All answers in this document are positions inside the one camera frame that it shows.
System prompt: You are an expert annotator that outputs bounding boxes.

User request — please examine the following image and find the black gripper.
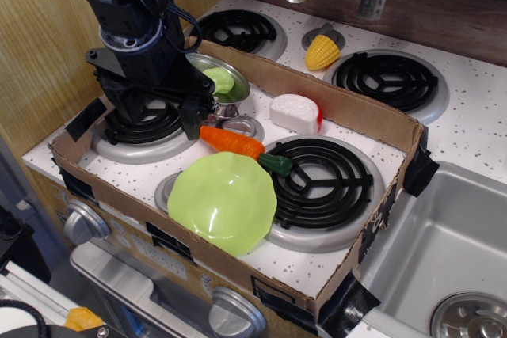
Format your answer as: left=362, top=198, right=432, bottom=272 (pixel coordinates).
left=86, top=13, right=215, bottom=140

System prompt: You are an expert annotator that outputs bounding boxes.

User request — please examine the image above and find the light green toy broccoli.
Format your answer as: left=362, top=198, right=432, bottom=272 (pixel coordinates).
left=203, top=67, right=235, bottom=94

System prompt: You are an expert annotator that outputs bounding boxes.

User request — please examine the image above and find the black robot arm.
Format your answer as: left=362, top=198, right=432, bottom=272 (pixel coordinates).
left=86, top=0, right=216, bottom=140

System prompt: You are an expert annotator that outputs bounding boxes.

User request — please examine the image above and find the small steel pan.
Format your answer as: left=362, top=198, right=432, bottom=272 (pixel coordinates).
left=186, top=53, right=250, bottom=120

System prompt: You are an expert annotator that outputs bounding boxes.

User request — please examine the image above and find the front left black burner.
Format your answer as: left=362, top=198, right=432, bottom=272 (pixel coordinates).
left=92, top=98, right=194, bottom=165

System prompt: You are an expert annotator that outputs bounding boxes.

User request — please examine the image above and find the black burner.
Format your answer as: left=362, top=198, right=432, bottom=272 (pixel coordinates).
left=323, top=49, right=450, bottom=125
left=92, top=98, right=194, bottom=165
left=266, top=135, right=385, bottom=253
left=198, top=9, right=288, bottom=61

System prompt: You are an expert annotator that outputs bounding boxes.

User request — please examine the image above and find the orange toy carrot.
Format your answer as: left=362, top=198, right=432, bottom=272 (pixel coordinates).
left=200, top=126, right=293, bottom=178

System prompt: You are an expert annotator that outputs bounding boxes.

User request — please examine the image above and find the back left black burner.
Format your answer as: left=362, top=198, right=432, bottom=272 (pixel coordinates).
left=198, top=9, right=288, bottom=61

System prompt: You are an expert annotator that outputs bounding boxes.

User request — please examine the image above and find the light green plastic plate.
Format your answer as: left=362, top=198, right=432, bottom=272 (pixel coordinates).
left=167, top=152, right=277, bottom=256

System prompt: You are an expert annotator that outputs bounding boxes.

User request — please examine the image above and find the brown cardboard fence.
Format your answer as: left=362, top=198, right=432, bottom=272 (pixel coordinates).
left=49, top=41, right=427, bottom=315

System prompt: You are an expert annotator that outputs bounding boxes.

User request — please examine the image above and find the white red toy cheese wedge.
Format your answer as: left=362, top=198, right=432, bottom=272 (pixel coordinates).
left=269, top=94, right=322, bottom=135

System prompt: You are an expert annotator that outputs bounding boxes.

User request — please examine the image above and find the left silver stove knob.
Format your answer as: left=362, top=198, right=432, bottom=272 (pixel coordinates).
left=63, top=199, right=111, bottom=245

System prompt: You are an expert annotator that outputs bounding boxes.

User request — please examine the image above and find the silver stove knob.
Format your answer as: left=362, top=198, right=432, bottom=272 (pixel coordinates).
left=63, top=199, right=111, bottom=245
left=208, top=287, right=267, bottom=338

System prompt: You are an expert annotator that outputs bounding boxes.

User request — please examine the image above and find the yellow toy corn cob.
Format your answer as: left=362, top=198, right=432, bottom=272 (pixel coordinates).
left=304, top=35, right=341, bottom=70

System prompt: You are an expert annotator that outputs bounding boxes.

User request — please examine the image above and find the front right black burner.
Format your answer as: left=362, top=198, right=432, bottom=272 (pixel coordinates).
left=266, top=135, right=385, bottom=253

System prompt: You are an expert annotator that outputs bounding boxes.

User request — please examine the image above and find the right silver stove knob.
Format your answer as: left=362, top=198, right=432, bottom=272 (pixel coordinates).
left=208, top=287, right=267, bottom=338

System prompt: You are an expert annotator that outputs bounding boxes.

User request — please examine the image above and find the orange yellow object bottom left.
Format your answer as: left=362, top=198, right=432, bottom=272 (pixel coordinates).
left=63, top=306, right=104, bottom=332

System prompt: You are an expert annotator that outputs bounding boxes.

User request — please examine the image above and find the back right black burner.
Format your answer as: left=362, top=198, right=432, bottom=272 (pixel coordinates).
left=323, top=49, right=450, bottom=125

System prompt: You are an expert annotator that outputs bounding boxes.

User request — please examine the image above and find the grey plastic sink basin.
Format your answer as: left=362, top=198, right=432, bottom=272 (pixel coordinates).
left=358, top=163, right=506, bottom=337

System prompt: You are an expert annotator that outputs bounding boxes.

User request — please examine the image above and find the metal sink drain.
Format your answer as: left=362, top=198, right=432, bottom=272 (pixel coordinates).
left=429, top=292, right=506, bottom=337

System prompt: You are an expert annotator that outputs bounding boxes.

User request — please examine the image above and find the silver oven door handle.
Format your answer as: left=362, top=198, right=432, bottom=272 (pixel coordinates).
left=71, top=243, right=204, bottom=337

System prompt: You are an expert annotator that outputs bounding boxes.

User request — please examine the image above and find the black cable bottom left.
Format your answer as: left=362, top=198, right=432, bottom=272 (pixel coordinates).
left=0, top=298, right=51, bottom=338

